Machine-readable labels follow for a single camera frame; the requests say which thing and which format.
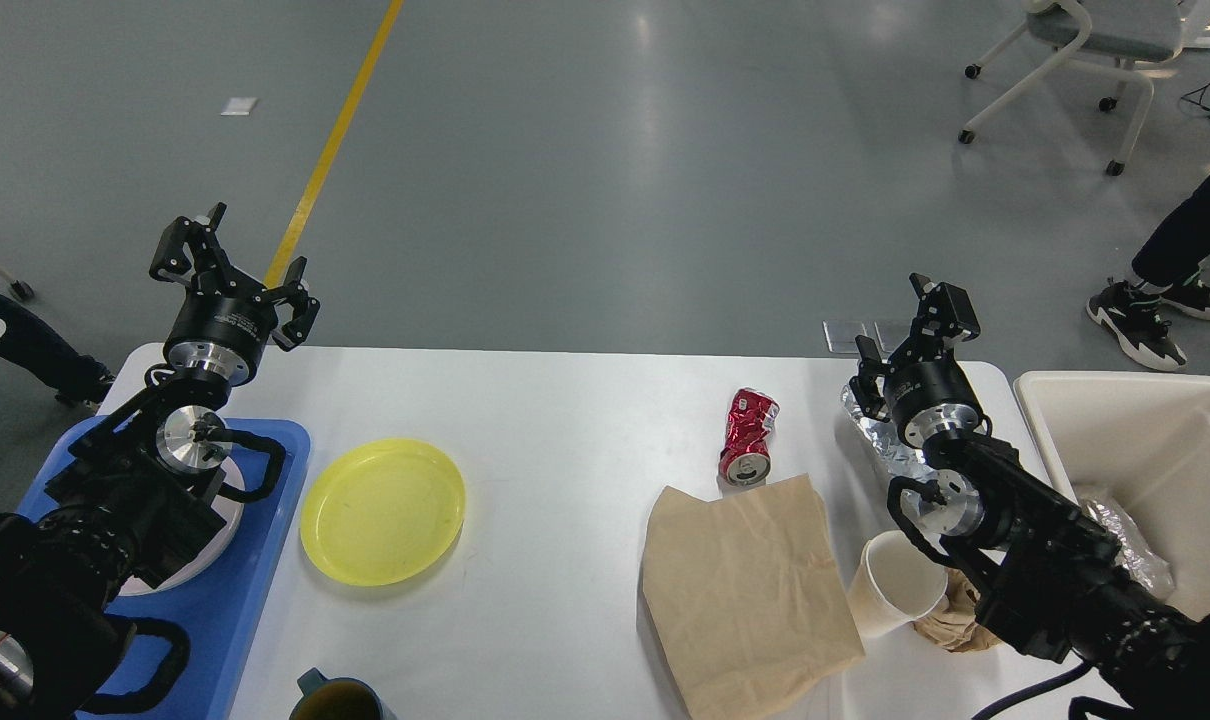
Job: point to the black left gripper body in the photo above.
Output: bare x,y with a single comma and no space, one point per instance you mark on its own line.
221,335

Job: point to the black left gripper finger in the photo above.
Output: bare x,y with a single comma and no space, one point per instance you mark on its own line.
292,292
189,254

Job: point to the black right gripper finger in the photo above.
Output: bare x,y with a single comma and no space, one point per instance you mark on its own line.
945,317
864,385

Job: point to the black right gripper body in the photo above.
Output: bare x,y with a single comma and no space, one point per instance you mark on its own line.
926,399

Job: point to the yellow plastic plate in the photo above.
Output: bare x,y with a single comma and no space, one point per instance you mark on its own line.
383,513

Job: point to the brown paper bag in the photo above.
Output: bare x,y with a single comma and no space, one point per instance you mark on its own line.
746,598

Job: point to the teal mug yellow inside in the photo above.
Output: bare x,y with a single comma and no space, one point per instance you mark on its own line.
341,697

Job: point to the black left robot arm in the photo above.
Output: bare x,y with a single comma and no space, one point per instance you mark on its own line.
138,497

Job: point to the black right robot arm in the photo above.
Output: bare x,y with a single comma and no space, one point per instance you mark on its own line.
1047,578

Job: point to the floor socket plate left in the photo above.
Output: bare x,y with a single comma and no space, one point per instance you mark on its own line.
841,336

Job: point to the floor socket plate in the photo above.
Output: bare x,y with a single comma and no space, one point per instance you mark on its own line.
841,336
890,335

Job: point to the floor socket plate right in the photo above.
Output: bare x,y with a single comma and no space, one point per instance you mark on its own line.
890,335

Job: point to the aluminium foil tray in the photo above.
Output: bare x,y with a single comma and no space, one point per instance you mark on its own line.
888,455

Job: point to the crushed red soda can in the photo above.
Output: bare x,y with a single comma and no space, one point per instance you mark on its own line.
744,459

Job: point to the white chair leg with caster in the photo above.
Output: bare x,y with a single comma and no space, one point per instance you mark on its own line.
20,290

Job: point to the white paper cup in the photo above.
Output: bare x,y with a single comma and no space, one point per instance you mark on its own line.
894,584

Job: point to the person at left edge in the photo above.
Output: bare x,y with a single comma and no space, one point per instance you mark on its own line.
35,346

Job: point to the pink plate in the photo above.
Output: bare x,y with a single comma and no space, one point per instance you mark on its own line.
188,531

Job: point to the person in black trousers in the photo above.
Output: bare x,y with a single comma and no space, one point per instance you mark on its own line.
1165,271

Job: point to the crumpled brown paper ball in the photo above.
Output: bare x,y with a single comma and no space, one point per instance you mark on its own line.
952,623

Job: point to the beige plastic bin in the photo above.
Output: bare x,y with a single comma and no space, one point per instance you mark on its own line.
1146,438

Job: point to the crumpled foil in bin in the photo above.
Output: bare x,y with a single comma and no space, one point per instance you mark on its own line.
1136,556

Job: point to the blue plastic tray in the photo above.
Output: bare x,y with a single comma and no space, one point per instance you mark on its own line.
220,608

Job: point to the white grey office chair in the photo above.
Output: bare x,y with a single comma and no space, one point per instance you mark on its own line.
1112,39

